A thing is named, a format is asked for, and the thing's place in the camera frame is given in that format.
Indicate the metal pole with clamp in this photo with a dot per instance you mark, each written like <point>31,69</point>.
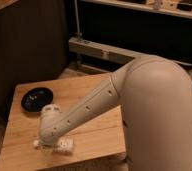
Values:
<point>79,34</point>

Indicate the clear plastic bottle white cap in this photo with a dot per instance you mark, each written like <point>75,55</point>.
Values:
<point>64,146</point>

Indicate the long wooden beam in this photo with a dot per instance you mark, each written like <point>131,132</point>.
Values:
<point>111,53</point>

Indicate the black ceramic bowl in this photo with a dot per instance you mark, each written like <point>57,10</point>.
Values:
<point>35,99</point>

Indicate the wooden shelf with items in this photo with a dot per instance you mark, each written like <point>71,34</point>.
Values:
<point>156,8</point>

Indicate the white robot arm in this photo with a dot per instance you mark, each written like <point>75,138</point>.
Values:
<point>155,97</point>

